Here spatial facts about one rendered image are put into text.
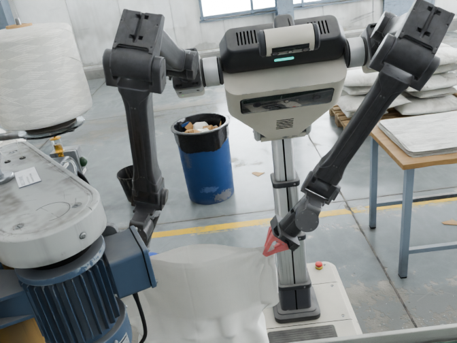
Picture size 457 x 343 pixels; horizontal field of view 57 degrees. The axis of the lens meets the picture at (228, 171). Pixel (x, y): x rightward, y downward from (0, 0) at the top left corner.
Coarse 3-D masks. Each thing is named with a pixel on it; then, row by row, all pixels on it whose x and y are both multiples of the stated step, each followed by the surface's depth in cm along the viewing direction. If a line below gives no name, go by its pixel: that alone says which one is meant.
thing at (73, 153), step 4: (64, 148) 120; (68, 148) 120; (72, 148) 120; (76, 148) 120; (80, 148) 122; (52, 152) 119; (64, 152) 118; (68, 152) 118; (72, 152) 118; (76, 152) 119; (80, 152) 122; (52, 156) 118; (56, 156) 118; (64, 156) 119; (68, 156) 119; (72, 156) 119; (76, 156) 119; (80, 156) 122; (76, 160) 119; (80, 168) 120
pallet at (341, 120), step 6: (336, 108) 480; (390, 108) 458; (330, 114) 503; (336, 114) 469; (342, 114) 460; (384, 114) 444; (390, 114) 444; (396, 114) 439; (402, 114) 437; (426, 114) 428; (336, 120) 471; (342, 120) 448; (348, 120) 441; (342, 126) 465
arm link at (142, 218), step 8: (168, 192) 108; (160, 200) 106; (136, 208) 105; (144, 208) 106; (152, 208) 106; (160, 208) 107; (136, 216) 102; (144, 216) 102; (136, 224) 100; (144, 224) 101; (152, 224) 106; (144, 232) 101; (144, 240) 101
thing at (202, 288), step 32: (160, 256) 118; (192, 256) 121; (224, 256) 118; (256, 256) 115; (160, 288) 119; (192, 288) 115; (224, 288) 116; (256, 288) 120; (160, 320) 123; (192, 320) 120; (224, 320) 120; (256, 320) 121
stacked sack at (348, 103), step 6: (342, 96) 447; (348, 96) 438; (354, 96) 434; (360, 96) 431; (402, 96) 424; (342, 102) 432; (348, 102) 424; (354, 102) 421; (360, 102) 419; (396, 102) 415; (402, 102) 415; (408, 102) 415; (342, 108) 424; (348, 108) 417; (354, 108) 416
